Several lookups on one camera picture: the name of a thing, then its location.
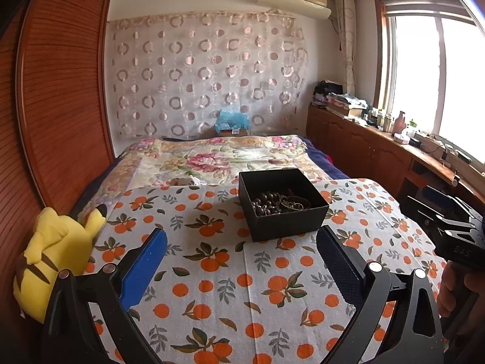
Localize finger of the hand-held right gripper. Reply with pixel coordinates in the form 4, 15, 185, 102
402, 196, 453, 238
419, 186, 473, 215

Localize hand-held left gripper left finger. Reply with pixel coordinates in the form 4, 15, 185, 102
45, 227, 168, 364

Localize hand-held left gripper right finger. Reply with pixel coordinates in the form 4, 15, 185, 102
316, 225, 444, 364

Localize black cardboard box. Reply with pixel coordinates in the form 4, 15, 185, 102
238, 167, 329, 242

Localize pile of jewelry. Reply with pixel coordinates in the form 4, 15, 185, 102
278, 193, 314, 214

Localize brown wooden bead bracelet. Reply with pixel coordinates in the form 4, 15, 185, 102
251, 190, 284, 217

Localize person's right hand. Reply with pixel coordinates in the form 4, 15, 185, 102
437, 261, 485, 321

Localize brown wooden cabinet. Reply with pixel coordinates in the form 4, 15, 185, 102
306, 104, 485, 213

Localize orange fruit print cloth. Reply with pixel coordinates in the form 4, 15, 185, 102
81, 177, 448, 364

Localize row of small bottles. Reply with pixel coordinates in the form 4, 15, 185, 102
365, 107, 395, 130

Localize yellow plush toy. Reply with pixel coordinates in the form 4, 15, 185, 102
13, 203, 107, 325

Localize dark blue bed sheet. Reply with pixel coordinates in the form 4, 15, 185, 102
302, 137, 351, 181

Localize floral blanket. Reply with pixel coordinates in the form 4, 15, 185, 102
81, 134, 334, 213

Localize wooden framed window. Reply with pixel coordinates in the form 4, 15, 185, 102
373, 0, 485, 167

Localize stack of books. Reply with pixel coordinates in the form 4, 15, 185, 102
326, 92, 369, 119

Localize pile of folded clothes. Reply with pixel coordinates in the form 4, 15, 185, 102
313, 80, 334, 107

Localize blue plastic bag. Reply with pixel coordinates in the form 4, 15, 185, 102
215, 109, 251, 133

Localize white window curtain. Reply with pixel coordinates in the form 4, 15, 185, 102
334, 0, 359, 97

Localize circle pattern sheer curtain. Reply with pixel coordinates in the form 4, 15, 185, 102
107, 11, 308, 139

